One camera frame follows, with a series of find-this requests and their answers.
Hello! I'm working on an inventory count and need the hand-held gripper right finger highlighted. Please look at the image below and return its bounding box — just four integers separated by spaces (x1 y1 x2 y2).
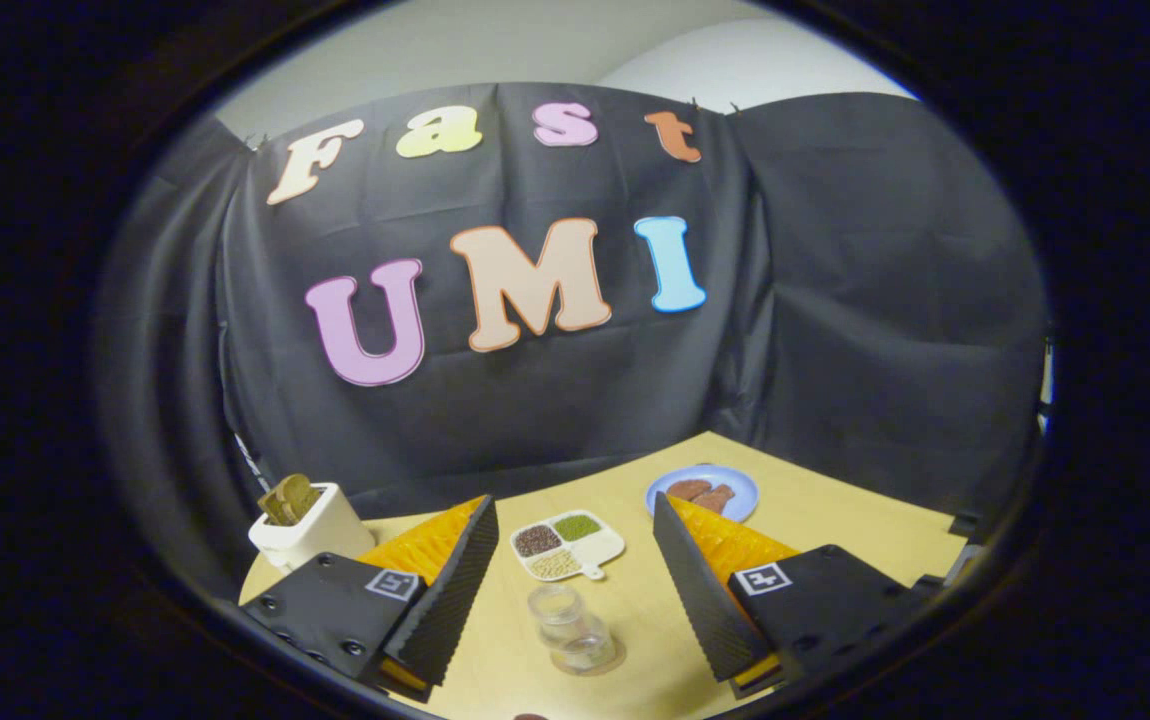
651 491 941 701

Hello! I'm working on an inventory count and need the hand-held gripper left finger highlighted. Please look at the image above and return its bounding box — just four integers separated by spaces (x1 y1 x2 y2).
238 494 501 703

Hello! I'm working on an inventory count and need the clear glass bottle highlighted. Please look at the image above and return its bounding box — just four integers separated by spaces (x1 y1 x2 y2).
527 584 618 673

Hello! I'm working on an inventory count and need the wooden table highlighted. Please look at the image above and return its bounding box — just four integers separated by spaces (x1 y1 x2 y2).
238 430 971 720

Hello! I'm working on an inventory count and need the white divided grain dish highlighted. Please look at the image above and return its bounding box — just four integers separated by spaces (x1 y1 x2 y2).
510 510 627 583

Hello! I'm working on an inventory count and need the light blue plate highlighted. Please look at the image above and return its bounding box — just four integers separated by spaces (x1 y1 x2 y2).
646 463 760 524

